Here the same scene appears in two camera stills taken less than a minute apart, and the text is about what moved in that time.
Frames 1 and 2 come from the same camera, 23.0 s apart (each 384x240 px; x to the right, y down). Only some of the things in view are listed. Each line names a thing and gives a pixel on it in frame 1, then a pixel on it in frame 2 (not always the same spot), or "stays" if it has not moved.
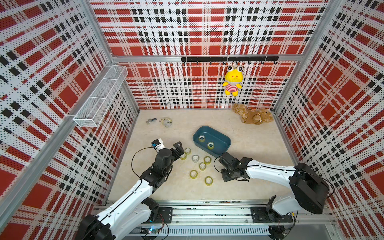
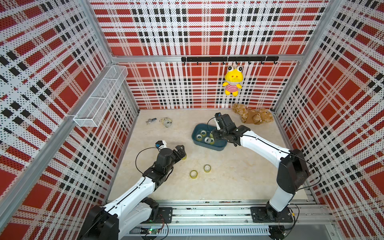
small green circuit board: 152,231 stays
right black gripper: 224,177 -> 215,134
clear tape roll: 195,158 -> 207,140
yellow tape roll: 193,174 stays
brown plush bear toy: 259,116 stays
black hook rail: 229,58 stays
